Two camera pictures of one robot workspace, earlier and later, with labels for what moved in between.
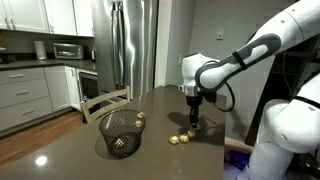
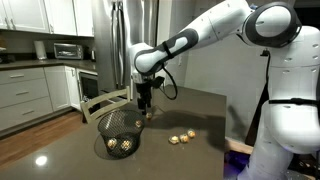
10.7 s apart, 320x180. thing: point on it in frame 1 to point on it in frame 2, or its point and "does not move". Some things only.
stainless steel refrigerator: [126, 37] does not move
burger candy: [138, 123] does not move
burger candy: [120, 143] to [112, 143]
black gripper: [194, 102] to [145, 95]
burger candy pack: [173, 139] does not move
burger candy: [191, 133] does not move
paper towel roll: [40, 49] does not move
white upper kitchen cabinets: [62, 17] does not move
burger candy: [140, 115] to [149, 115]
